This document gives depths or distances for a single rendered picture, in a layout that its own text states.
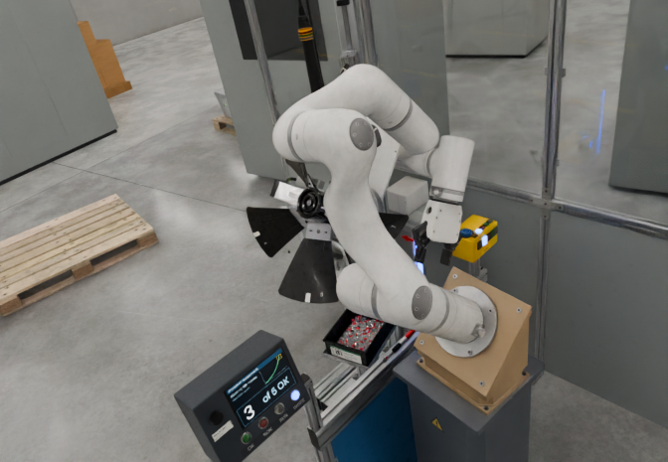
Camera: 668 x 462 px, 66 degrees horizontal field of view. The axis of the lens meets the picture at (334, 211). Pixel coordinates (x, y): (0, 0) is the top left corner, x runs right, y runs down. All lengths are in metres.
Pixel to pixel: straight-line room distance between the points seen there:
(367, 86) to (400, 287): 0.41
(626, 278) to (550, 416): 0.78
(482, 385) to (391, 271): 0.49
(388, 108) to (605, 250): 1.34
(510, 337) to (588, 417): 1.35
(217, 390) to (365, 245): 0.46
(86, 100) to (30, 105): 0.70
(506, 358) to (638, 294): 0.97
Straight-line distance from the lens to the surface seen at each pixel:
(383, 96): 1.06
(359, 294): 1.14
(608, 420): 2.73
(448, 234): 1.33
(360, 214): 1.01
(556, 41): 1.96
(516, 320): 1.41
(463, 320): 1.34
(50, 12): 7.34
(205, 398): 1.22
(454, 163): 1.29
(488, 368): 1.43
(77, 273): 4.42
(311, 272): 1.87
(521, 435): 1.76
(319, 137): 0.92
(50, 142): 7.30
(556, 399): 2.76
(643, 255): 2.18
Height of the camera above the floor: 2.11
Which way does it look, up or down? 30 degrees down
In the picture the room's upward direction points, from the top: 11 degrees counter-clockwise
